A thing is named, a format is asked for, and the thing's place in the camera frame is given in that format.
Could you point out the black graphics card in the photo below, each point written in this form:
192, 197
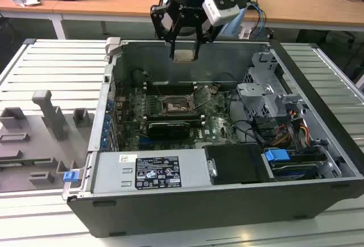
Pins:
167, 130

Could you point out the green RAM stick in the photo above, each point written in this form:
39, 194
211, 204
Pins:
25, 162

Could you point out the pale blue teach pendant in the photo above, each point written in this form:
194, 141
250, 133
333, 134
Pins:
231, 30

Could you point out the silver metal drive cage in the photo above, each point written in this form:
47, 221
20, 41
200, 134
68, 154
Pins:
256, 93

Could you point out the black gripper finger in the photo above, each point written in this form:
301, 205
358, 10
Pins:
211, 33
158, 22

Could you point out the silver square CPU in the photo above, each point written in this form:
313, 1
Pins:
184, 55

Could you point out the black plastic shroud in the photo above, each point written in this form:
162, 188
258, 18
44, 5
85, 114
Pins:
236, 164

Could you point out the CPU socket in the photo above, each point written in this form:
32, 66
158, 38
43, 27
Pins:
173, 106

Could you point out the thin metal locking lever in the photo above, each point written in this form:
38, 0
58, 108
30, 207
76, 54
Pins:
156, 87

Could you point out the black PC case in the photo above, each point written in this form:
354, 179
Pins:
199, 213

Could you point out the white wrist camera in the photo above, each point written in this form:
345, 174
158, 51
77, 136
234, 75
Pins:
219, 13

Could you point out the gray plastic case latch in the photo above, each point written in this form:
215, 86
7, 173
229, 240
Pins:
113, 45

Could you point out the gray parts rack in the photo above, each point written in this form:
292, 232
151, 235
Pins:
34, 141

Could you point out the hard disk in blue carrier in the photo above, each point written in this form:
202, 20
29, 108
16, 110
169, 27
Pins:
276, 155

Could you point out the blue expansion slot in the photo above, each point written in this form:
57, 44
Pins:
146, 141

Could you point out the RAM slot with white clips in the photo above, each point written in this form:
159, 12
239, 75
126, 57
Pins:
170, 88
170, 117
203, 121
170, 84

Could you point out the silver power supply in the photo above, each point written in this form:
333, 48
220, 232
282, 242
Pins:
113, 173

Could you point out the green motherboard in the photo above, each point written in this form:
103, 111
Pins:
219, 121

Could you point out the blue plastic case latch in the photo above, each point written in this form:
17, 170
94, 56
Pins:
70, 176

